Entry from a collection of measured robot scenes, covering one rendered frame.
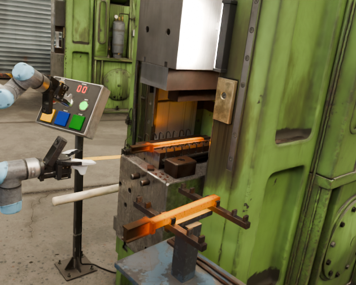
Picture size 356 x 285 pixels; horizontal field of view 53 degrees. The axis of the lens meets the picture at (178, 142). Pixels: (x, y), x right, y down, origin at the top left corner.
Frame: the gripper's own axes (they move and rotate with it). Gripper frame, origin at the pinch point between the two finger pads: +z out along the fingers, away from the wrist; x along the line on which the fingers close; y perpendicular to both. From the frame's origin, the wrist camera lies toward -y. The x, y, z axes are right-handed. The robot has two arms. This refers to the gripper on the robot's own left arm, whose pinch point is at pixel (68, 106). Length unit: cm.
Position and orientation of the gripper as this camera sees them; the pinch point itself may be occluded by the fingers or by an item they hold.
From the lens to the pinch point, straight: 186.6
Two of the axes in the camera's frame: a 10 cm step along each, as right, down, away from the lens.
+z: 3.3, 2.8, 9.0
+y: 3.1, -9.3, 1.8
